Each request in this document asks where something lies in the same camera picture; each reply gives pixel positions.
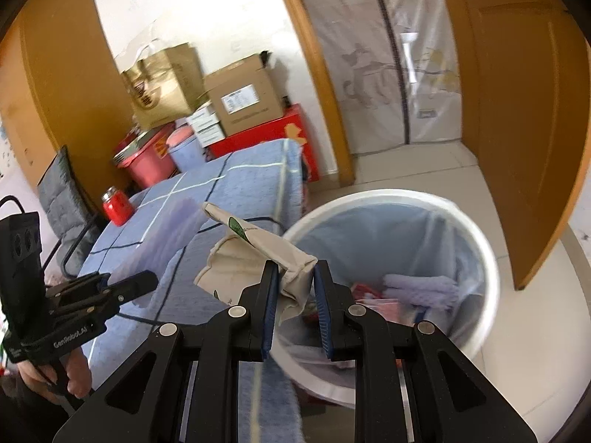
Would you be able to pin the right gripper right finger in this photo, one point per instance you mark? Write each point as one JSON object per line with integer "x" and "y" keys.
{"x": 412, "y": 383}

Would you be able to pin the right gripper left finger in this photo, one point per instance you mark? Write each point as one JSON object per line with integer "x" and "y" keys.
{"x": 181, "y": 383}

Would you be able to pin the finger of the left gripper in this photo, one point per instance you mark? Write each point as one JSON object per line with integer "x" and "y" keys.
{"x": 85, "y": 286}
{"x": 109, "y": 300}

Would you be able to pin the strawberry milk carton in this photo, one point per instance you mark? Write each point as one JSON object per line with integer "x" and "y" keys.
{"x": 388, "y": 308}

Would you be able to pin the purple foam fruit net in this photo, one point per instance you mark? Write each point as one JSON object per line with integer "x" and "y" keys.
{"x": 438, "y": 292}

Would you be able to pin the white trash bin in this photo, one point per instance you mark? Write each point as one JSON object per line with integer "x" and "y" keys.
{"x": 411, "y": 256}

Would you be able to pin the blue checked tablecloth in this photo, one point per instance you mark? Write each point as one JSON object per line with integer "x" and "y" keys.
{"x": 262, "y": 184}

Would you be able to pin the grey cushioned chair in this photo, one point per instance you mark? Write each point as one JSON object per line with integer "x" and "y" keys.
{"x": 76, "y": 224}

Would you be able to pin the red thermos jar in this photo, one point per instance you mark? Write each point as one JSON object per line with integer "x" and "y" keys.
{"x": 117, "y": 206}

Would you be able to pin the purple foam net rear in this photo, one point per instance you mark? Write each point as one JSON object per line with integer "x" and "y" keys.
{"x": 174, "y": 229}

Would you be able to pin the pink plastic bucket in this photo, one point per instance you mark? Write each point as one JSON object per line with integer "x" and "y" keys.
{"x": 146, "y": 158}

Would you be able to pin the lavender bucket pink lid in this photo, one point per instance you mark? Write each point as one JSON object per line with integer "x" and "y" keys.
{"x": 184, "y": 149}

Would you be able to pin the stack of white boxes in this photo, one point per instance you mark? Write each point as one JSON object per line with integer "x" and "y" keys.
{"x": 206, "y": 125}

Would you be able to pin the wooden wardrobe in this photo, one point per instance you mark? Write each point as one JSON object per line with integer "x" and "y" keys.
{"x": 60, "y": 88}

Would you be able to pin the gold paper shopping bag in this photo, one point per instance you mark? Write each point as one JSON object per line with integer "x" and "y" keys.
{"x": 164, "y": 83}

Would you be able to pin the brown cardboard box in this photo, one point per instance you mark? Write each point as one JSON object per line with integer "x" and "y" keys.
{"x": 242, "y": 94}

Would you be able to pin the red gift box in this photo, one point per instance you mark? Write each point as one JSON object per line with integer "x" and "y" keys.
{"x": 291, "y": 126}

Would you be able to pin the wooden door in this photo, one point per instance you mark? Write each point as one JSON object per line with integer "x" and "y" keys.
{"x": 525, "y": 81}

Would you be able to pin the cartoon screen door curtain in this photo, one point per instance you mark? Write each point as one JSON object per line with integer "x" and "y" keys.
{"x": 394, "y": 68}

